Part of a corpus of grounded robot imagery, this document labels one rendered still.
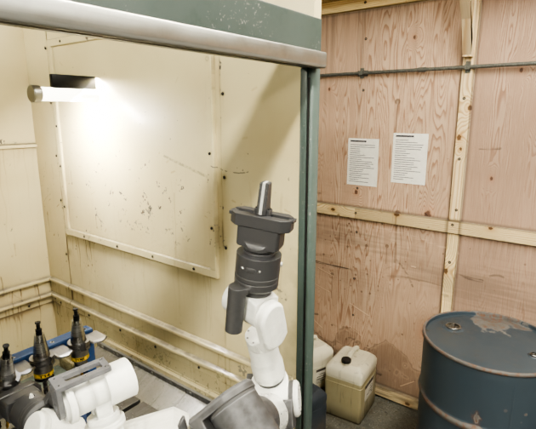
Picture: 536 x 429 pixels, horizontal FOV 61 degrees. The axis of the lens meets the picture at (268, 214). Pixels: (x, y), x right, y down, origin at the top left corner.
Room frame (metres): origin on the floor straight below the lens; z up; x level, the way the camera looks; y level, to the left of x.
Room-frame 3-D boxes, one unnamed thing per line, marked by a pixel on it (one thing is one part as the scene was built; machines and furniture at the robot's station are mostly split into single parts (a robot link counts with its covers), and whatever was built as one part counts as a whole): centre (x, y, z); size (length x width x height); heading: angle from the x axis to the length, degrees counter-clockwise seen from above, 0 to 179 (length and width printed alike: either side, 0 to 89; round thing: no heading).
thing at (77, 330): (1.23, 0.56, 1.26); 0.04 x 0.04 x 0.07
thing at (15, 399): (0.98, 0.59, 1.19); 0.13 x 0.12 x 0.10; 143
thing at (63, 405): (0.65, 0.30, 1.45); 0.09 x 0.06 x 0.08; 131
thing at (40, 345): (1.15, 0.63, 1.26); 0.04 x 0.04 x 0.07
